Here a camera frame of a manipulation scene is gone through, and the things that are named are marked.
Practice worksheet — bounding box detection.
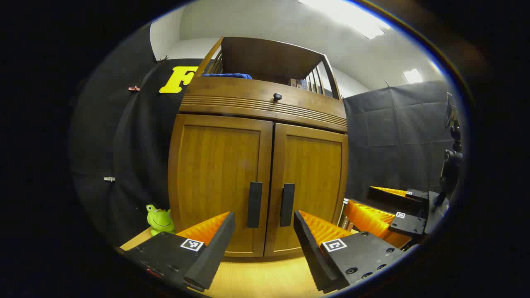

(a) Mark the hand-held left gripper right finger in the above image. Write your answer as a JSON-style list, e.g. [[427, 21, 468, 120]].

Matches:
[[293, 210, 410, 294]]

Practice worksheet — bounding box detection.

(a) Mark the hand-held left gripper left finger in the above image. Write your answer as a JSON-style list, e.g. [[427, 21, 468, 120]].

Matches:
[[120, 211, 236, 293]]

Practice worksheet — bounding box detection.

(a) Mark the black door handle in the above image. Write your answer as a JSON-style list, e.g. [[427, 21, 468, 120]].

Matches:
[[248, 181, 263, 228], [280, 183, 295, 227]]

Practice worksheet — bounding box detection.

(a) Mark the wooden shoe cabinet door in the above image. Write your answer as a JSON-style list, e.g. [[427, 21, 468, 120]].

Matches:
[[264, 123, 349, 257], [168, 114, 274, 258]]

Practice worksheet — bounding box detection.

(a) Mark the wooden double-door shoe cabinet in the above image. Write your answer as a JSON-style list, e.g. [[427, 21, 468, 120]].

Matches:
[[168, 36, 349, 258]]

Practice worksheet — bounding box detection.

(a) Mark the green frog plush toy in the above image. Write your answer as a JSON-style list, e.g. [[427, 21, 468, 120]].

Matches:
[[146, 204, 176, 236]]

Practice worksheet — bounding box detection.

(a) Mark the small ceiling light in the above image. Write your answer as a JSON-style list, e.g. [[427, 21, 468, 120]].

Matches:
[[403, 68, 424, 84]]

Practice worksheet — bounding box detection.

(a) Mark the black backdrop cloth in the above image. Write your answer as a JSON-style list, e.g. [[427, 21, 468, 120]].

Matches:
[[70, 25, 458, 249]]

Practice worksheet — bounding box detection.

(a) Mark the wooden drawer front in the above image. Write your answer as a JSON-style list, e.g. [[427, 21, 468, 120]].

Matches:
[[180, 77, 347, 133]]

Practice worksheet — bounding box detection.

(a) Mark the long ceiling light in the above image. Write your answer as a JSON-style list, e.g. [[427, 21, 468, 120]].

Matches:
[[298, 0, 392, 40]]

